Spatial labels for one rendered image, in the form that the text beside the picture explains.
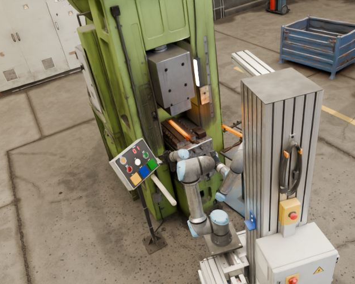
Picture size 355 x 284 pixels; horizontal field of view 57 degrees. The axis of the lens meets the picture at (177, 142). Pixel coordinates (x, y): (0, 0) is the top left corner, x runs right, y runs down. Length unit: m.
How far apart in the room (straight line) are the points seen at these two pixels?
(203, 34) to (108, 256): 2.29
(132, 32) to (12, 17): 5.18
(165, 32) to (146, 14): 0.20
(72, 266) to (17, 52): 5.18
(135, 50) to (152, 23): 0.24
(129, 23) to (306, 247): 1.87
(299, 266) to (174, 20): 1.93
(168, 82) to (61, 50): 5.37
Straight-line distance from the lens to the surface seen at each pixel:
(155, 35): 2.66
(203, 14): 2.82
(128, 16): 2.54
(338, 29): 6.80
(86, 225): 3.86
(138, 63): 2.64
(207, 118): 3.18
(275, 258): 1.76
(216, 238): 2.27
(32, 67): 7.79
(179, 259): 3.28
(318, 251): 1.82
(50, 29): 7.69
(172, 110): 2.75
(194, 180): 1.98
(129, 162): 2.60
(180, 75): 2.67
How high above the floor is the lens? 2.68
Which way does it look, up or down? 35 degrees down
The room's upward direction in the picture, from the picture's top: 10 degrees counter-clockwise
